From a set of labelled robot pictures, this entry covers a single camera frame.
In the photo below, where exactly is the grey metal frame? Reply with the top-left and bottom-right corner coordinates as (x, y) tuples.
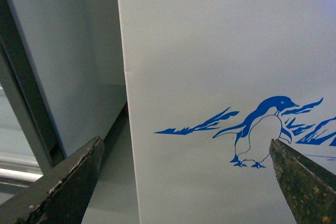
(0, 0), (66, 175)

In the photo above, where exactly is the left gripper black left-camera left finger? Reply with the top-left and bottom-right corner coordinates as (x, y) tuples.
(1, 136), (104, 223)

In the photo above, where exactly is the white chest freezer blue trim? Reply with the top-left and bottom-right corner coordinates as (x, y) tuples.
(2, 0), (336, 224)

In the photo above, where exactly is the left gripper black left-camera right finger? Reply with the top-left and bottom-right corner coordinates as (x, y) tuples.
(269, 139), (335, 223)

